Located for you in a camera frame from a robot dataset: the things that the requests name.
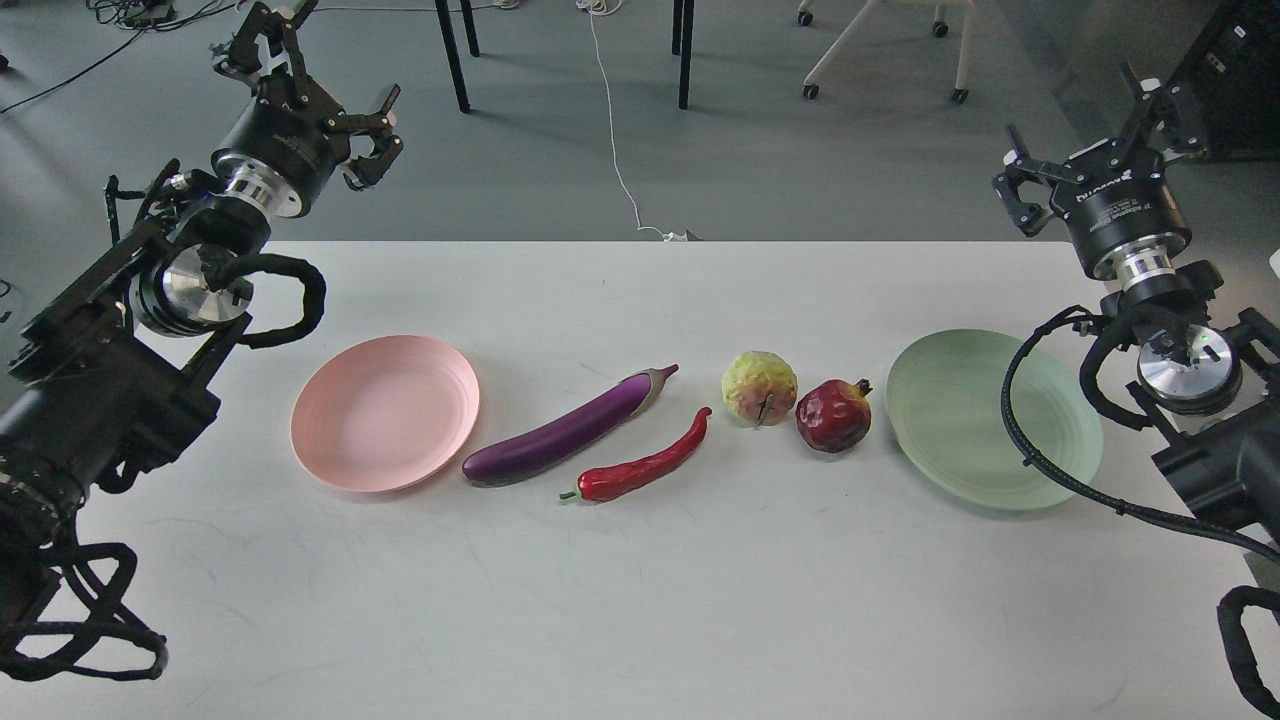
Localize black equipment cabinet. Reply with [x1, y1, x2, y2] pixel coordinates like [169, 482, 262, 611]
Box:
[1171, 1, 1279, 161]

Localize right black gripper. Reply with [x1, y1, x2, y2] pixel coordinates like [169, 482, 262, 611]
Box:
[992, 61, 1210, 281]

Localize yellow green custard apple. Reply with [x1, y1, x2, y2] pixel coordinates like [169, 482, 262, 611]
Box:
[721, 351, 799, 427]

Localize light green plate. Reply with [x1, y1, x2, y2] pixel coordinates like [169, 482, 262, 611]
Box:
[884, 329, 1105, 511]

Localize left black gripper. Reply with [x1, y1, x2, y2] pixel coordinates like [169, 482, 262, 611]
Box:
[211, 1, 404, 218]

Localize red chili pepper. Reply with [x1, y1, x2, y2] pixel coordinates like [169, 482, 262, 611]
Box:
[558, 407, 713, 503]

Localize black floor cables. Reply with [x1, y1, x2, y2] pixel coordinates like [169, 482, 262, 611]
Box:
[0, 0, 251, 117]

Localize red pomegranate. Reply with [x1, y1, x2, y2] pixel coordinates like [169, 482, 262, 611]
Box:
[795, 378, 873, 454]

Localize black table leg right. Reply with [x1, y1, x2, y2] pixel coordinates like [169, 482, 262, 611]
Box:
[671, 0, 695, 111]

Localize white floor cable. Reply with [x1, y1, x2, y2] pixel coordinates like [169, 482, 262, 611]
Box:
[576, 0, 691, 243]

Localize pink plate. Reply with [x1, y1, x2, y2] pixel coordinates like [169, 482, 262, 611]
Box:
[289, 334, 481, 493]

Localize black table leg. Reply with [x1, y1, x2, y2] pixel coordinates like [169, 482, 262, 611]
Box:
[671, 0, 695, 111]
[433, 0, 480, 114]

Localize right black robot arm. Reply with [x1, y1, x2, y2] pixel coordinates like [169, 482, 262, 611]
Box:
[992, 65, 1277, 547]

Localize white rolling chair base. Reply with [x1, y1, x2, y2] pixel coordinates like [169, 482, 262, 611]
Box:
[796, 0, 977, 105]

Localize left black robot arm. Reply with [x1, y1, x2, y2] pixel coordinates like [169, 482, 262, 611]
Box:
[1, 1, 403, 682]

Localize purple eggplant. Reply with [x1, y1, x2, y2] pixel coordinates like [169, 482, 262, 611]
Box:
[462, 364, 680, 487]

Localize black table leg left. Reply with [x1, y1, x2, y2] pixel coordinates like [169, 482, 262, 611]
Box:
[433, 0, 480, 114]

